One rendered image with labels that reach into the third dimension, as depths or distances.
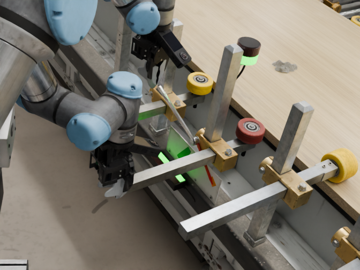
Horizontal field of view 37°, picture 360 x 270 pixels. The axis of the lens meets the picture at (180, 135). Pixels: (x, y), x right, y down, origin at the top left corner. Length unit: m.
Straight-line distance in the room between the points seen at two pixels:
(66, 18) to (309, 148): 0.96
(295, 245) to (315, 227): 0.08
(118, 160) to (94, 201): 1.22
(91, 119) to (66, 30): 0.35
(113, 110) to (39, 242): 1.31
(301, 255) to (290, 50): 0.73
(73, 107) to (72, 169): 1.54
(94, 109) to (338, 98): 0.94
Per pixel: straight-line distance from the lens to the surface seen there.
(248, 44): 1.35
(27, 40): 0.71
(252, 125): 1.51
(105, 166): 1.23
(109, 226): 2.36
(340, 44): 2.10
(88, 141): 1.04
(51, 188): 2.51
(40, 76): 1.02
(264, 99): 1.65
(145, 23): 1.21
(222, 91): 1.38
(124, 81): 1.11
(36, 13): 0.70
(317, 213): 1.58
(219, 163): 1.46
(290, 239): 1.64
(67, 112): 1.07
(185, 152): 1.59
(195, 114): 1.90
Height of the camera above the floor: 1.81
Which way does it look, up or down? 39 degrees down
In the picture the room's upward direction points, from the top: 11 degrees clockwise
